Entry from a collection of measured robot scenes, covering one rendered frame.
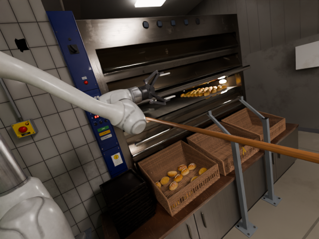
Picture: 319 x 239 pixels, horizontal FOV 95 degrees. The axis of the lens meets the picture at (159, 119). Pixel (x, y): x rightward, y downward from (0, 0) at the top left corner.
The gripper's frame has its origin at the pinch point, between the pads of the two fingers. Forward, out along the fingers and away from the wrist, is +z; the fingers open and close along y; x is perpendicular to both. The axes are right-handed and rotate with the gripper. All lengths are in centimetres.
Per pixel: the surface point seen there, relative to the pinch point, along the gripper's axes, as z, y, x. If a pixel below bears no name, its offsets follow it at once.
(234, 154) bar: 44, 68, 3
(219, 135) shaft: 4.8, 29.3, 25.9
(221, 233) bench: 17, 134, 0
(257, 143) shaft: 5, 29, 44
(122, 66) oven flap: -8, -23, -50
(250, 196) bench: 64, 127, -1
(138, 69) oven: 7, -19, -55
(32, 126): -80, 3, -47
